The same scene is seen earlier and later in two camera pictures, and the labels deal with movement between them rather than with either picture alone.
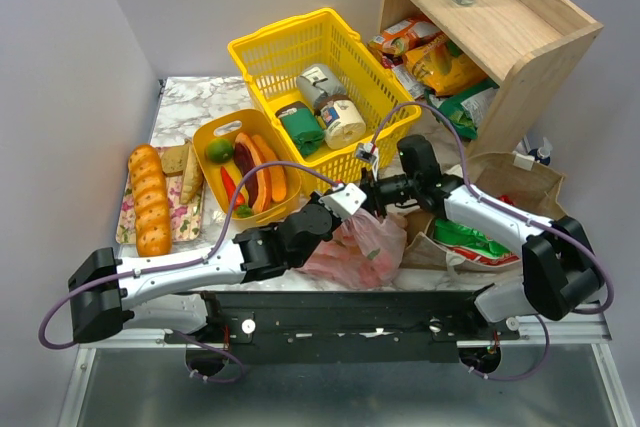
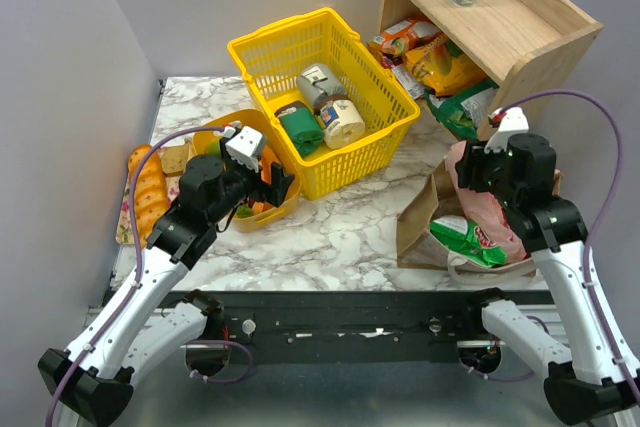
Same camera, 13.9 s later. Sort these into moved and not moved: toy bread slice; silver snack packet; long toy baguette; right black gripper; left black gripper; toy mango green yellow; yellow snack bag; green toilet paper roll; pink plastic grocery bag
Moved: pink plastic grocery bag; right black gripper; left black gripper
Not moved: toy bread slice; yellow snack bag; toy mango green yellow; silver snack packet; green toilet paper roll; long toy baguette
